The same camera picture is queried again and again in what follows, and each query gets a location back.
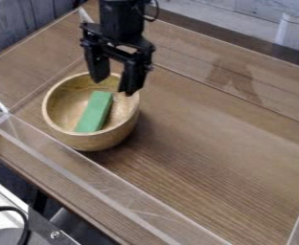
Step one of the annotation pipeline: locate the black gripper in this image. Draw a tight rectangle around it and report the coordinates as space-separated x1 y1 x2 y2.
80 0 156 96

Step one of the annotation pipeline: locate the green rectangular block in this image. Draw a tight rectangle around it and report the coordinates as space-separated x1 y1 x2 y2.
74 91 113 133

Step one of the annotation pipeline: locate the brown wooden bowl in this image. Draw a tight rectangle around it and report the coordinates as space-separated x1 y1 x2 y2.
42 72 140 151

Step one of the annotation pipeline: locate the white container in background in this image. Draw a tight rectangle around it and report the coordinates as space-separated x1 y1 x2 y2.
275 13 299 51

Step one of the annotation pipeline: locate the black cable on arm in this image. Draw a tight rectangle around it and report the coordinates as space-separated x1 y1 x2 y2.
135 0 161 23

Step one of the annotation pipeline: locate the clear acrylic barrier wall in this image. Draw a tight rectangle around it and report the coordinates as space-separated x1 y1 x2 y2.
0 6 299 245

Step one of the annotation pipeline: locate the metal bracket with screw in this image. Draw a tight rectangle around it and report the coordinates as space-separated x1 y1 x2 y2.
26 208 80 245

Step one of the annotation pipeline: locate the black cable lower left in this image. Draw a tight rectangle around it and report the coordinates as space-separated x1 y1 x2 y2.
0 205 32 245

